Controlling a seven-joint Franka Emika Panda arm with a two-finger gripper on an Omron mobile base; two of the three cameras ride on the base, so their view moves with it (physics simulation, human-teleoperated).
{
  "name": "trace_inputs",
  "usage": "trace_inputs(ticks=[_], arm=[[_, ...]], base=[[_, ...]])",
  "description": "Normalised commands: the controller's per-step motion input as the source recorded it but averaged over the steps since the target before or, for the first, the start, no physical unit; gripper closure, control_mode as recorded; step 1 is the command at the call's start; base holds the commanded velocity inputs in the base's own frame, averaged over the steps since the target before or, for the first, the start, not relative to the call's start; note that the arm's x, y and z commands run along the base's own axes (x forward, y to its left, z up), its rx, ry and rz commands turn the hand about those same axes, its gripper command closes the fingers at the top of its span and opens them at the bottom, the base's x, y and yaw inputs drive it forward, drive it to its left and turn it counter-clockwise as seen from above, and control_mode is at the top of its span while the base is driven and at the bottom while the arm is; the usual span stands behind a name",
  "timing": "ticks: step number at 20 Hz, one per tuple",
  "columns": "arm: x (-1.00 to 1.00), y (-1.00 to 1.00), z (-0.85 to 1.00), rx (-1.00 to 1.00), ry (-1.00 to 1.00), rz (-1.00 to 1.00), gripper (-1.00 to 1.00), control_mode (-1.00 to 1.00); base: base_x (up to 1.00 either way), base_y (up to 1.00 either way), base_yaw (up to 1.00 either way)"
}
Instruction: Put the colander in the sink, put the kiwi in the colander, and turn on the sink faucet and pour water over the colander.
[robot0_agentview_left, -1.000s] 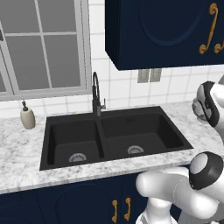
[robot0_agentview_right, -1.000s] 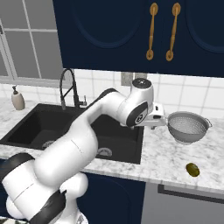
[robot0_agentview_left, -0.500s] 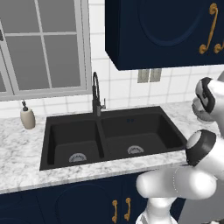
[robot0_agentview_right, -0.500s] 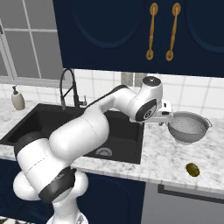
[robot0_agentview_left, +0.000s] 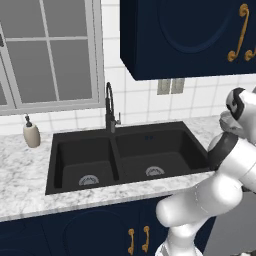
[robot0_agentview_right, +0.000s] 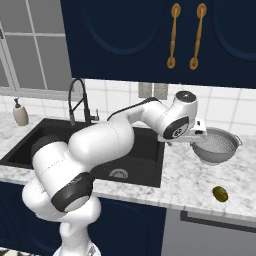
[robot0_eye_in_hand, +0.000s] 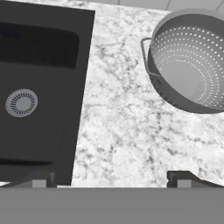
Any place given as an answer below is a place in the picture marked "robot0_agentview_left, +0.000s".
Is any black sink faucet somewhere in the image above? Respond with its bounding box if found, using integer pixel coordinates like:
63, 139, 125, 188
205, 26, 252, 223
104, 81, 122, 134

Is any black double sink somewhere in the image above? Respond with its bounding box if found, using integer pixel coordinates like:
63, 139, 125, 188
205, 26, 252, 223
44, 120, 214, 196

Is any pale grey colander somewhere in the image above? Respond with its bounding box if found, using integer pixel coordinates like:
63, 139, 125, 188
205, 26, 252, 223
218, 110, 246, 136

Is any dark blue base cupboard door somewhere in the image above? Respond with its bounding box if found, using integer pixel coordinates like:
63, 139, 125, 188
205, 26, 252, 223
0, 218, 44, 256
137, 195, 218, 256
40, 200, 140, 256

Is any grey framed window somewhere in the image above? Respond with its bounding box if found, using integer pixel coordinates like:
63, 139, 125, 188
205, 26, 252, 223
0, 0, 106, 116

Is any beige soap dispenser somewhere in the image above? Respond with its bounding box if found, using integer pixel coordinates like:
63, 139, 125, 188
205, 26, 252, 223
22, 113, 42, 149

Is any grey dishwasher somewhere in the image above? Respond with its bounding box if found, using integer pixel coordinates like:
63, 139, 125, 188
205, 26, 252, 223
202, 190, 256, 256

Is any grey wall socket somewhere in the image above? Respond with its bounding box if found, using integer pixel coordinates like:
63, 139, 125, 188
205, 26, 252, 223
156, 78, 172, 96
170, 77, 186, 95

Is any dark blue wall cupboard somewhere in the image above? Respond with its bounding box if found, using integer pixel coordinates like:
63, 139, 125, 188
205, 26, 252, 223
119, 0, 256, 82

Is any dark blue wall cupboard door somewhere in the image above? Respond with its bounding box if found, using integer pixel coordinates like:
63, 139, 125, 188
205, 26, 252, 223
134, 0, 250, 76

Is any gold base cupboard handle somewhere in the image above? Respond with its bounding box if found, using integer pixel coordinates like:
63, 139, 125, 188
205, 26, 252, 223
127, 228, 136, 256
141, 225, 151, 254

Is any gold curled cupboard handle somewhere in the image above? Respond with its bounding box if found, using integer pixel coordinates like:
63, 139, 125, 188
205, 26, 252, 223
243, 47, 256, 62
227, 3, 251, 63

